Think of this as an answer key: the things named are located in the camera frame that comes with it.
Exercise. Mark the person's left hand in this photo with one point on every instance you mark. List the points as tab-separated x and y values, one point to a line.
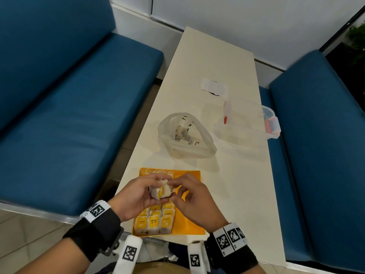
131	199

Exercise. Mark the person's right hand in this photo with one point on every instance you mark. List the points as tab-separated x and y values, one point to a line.
199	205

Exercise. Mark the yellow tray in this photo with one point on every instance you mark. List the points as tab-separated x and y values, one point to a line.
188	225

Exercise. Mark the bunch of tea bags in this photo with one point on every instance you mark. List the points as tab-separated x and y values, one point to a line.
159	192

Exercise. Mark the row of tea bags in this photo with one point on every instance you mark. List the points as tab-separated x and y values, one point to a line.
154	223

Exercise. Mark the clear plastic bag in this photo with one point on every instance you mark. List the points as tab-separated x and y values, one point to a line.
205	142

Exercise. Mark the clear box with red latches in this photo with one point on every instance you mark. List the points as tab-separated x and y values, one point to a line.
245	125

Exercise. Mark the person's right forearm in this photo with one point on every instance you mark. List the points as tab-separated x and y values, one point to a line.
236	259

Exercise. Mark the person's left forearm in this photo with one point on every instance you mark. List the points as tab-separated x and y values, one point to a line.
94	239

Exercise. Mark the person's beige shirt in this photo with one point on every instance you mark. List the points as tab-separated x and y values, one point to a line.
159	269

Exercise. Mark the white marker wristband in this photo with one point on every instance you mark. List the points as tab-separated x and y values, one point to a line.
95	211
229	238

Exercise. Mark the blue sofa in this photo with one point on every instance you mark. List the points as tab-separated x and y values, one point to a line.
319	156
71	116

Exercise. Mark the white paper patch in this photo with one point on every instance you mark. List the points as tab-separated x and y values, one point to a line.
215	86

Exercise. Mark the black metal pole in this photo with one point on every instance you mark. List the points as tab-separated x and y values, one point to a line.
340	29

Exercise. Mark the green leafy plant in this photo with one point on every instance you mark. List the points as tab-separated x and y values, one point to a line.
358	37

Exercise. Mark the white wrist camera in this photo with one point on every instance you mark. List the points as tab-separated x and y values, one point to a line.
195	258
129	253

